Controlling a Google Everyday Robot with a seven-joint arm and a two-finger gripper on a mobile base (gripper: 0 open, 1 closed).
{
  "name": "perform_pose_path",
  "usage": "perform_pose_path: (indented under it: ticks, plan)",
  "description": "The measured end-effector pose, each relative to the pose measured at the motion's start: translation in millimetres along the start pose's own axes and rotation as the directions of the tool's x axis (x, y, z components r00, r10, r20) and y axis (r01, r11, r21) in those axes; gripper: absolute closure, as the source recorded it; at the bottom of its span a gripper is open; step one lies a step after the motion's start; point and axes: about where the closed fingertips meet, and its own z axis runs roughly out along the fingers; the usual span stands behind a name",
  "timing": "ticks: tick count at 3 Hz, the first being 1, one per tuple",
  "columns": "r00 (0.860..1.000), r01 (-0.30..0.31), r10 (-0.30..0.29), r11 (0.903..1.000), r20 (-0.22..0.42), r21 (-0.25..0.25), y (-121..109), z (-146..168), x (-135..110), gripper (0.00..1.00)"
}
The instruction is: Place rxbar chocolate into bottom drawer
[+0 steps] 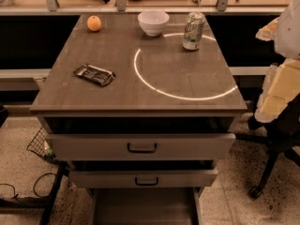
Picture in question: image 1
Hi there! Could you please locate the grey drawer cabinet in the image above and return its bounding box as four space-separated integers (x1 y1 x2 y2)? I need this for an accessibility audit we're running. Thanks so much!
29 13 248 225

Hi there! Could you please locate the grey drawer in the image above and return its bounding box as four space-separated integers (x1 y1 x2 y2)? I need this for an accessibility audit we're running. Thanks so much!
69 169 218 188
46 133 235 161

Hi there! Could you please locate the bottom open drawer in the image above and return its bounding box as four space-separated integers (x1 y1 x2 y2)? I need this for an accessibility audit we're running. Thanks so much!
88 187 203 225

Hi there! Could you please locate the top grey drawer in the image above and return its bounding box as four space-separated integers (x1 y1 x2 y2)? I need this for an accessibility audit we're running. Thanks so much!
46 133 235 161

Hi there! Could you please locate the black office chair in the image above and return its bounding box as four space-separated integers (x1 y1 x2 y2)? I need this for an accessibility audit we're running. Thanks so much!
235 94 300 199

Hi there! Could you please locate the white ceramic bowl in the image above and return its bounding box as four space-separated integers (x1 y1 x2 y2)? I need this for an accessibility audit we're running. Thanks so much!
138 10 170 37

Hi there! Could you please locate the orange fruit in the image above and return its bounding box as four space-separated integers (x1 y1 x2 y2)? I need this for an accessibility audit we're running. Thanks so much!
86 16 101 32

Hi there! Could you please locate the middle grey drawer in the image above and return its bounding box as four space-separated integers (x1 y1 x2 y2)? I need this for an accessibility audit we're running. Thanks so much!
69 169 218 188

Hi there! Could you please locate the black metal stand leg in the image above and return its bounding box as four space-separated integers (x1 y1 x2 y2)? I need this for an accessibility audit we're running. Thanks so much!
0 163 68 225

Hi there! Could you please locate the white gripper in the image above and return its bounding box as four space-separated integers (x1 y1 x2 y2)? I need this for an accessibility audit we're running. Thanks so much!
254 0 300 123

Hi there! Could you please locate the black floor cable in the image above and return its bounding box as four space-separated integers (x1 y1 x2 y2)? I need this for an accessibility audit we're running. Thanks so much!
0 172 59 199

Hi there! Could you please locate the green white soda can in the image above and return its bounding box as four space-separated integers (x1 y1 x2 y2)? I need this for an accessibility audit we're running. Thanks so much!
183 12 205 51

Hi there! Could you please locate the black wire basket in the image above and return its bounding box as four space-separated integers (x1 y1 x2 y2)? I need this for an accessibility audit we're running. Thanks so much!
26 127 58 164

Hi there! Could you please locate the dark rxbar chocolate wrapper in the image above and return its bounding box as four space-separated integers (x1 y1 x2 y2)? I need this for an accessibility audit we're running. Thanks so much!
73 64 116 87

